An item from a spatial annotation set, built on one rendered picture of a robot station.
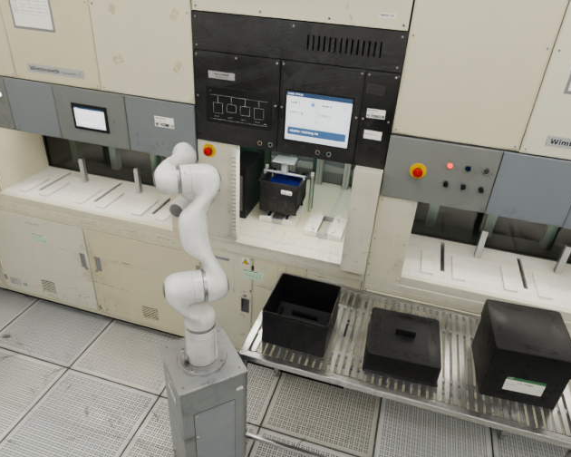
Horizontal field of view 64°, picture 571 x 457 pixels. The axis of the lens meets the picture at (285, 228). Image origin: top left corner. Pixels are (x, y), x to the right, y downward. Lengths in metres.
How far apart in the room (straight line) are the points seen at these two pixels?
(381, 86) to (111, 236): 1.71
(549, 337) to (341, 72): 1.28
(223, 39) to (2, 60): 1.20
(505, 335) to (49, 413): 2.29
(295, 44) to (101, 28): 0.89
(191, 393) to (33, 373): 1.48
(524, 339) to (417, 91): 1.02
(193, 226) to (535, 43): 1.35
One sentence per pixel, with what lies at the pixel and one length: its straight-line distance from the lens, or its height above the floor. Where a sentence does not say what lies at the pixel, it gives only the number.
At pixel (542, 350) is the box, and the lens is 1.94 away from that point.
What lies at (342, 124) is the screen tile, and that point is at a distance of 2.00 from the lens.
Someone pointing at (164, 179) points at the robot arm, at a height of 1.51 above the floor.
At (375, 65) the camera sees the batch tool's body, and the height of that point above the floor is 1.82.
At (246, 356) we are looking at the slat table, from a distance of 1.97.
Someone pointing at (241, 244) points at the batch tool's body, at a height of 0.86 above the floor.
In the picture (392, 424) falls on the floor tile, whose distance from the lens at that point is 2.80.
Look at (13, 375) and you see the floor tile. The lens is 3.20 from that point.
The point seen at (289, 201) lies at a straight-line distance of 2.50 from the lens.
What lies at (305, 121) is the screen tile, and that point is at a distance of 2.03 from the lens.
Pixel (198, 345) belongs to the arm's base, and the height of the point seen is 0.89.
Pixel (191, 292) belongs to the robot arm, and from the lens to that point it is 1.66.
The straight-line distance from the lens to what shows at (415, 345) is 1.97.
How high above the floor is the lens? 2.19
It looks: 31 degrees down
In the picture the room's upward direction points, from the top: 4 degrees clockwise
